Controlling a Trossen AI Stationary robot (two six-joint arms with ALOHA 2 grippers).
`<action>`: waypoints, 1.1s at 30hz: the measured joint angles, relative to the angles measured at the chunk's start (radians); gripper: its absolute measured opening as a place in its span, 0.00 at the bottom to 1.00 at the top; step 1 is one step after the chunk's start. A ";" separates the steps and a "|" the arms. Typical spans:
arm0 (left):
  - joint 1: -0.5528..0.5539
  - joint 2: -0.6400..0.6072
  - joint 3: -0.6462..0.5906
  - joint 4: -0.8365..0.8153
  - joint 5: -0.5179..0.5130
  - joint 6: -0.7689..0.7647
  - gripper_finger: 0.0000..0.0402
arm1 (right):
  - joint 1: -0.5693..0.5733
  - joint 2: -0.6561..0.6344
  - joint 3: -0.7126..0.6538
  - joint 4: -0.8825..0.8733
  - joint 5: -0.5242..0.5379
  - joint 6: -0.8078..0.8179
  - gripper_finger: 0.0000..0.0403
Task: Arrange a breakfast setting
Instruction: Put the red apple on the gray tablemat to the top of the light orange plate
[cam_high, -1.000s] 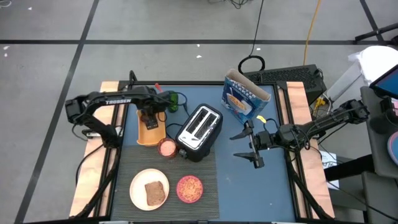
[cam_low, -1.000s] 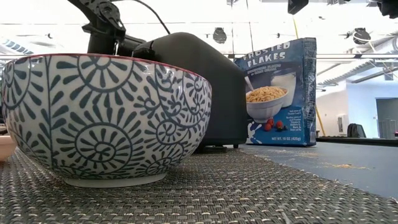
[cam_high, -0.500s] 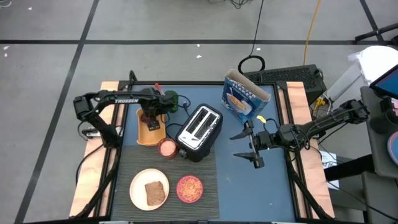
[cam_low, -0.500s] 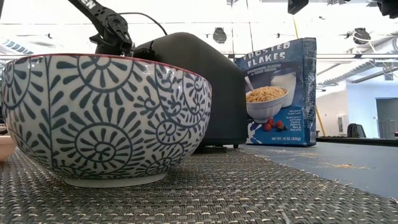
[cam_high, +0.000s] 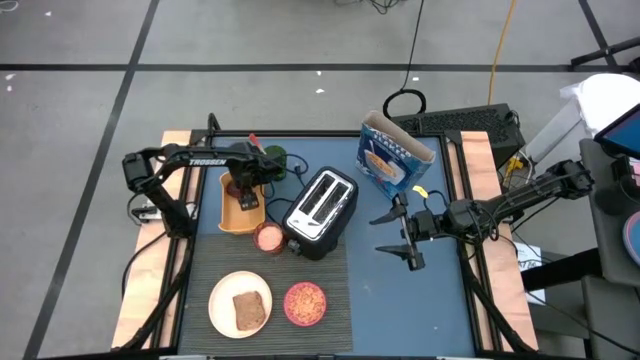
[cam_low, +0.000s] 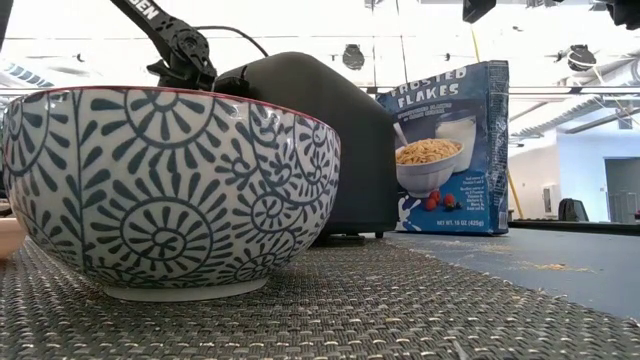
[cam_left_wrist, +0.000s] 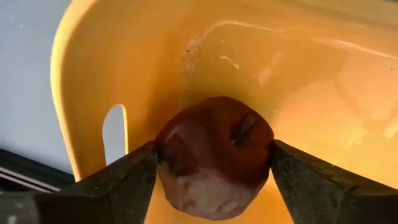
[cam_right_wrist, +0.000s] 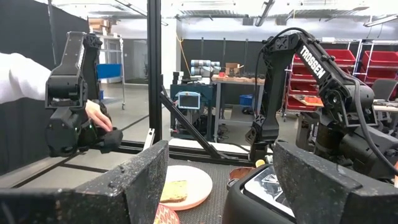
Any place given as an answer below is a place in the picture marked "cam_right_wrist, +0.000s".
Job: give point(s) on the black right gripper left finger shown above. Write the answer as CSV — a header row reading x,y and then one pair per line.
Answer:
x,y
93,202

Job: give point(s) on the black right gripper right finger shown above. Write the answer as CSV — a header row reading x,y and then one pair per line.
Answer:
x,y
326,199

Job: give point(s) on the red patterned bowl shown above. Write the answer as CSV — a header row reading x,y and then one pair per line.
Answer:
x,y
166,216

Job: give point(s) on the brown toast slice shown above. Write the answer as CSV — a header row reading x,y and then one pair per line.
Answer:
x,y
174,191

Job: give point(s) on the cream round plate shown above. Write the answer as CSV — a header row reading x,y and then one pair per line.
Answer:
x,y
192,180

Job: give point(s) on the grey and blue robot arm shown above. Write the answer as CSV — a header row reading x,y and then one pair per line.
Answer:
x,y
205,67

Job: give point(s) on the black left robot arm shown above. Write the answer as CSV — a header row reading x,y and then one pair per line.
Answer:
x,y
311,62

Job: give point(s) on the person's forearm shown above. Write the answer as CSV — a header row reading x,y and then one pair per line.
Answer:
x,y
21,77

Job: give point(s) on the black two-slot toaster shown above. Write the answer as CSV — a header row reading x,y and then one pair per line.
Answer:
x,y
242,205

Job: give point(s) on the person's hand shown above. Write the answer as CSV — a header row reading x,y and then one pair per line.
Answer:
x,y
98,115

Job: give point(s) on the grey woven placemat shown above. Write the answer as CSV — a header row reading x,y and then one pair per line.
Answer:
x,y
214,205

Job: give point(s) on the dark office chair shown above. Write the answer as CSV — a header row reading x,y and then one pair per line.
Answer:
x,y
384,88

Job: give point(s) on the blue plastic crate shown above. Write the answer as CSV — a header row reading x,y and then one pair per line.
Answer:
x,y
246,100

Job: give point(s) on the blue cart bin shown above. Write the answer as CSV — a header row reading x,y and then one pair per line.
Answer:
x,y
109,71

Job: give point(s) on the light blue screen device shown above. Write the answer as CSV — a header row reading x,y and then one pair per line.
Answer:
x,y
189,100

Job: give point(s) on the red bin shelf rack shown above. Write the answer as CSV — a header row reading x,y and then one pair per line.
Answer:
x,y
379,62

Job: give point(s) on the wooden top workbench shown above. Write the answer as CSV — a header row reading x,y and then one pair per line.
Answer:
x,y
236,80

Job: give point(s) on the brown cardboard box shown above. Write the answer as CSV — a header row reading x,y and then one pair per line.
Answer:
x,y
233,68

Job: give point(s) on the black curtain panel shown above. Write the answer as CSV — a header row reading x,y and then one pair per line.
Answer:
x,y
25,31

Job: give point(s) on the black metal table frame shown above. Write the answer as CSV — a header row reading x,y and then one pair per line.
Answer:
x,y
154,62

